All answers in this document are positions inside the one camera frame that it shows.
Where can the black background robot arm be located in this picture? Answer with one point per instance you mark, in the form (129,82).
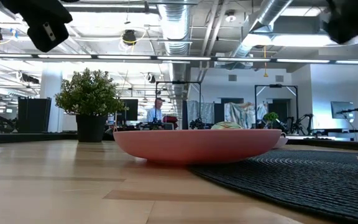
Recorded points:
(197,124)

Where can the person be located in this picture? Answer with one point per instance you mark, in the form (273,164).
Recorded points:
(154,113)

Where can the black background rig frame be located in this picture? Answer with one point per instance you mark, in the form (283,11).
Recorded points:
(179,82)
(275,86)

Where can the patterned cover cloth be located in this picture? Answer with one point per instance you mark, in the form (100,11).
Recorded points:
(244,114)

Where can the black cabinet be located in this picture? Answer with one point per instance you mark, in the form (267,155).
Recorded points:
(33,115)

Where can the black computer monitor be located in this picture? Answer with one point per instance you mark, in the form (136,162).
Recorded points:
(130,109)

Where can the small background green plant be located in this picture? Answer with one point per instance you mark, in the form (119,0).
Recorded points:
(271,117)

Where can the artificial green plant black pot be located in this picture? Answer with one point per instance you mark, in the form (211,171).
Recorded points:
(89,96)

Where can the dark woven table mat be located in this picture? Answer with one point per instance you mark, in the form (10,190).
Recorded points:
(306,180)

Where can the silver corrugated ventilation duct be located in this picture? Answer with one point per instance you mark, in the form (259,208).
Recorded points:
(175,28)

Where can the silver spiral ventilation duct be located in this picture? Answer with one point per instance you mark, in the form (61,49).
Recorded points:
(269,12)

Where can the white cup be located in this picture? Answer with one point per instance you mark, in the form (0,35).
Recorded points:
(281,142)

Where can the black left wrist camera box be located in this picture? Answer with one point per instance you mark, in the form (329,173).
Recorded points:
(42,42)

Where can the pink round plate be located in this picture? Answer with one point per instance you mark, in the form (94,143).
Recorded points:
(197,146)

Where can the mint green frosted donut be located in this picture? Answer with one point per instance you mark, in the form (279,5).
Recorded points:
(226,125)

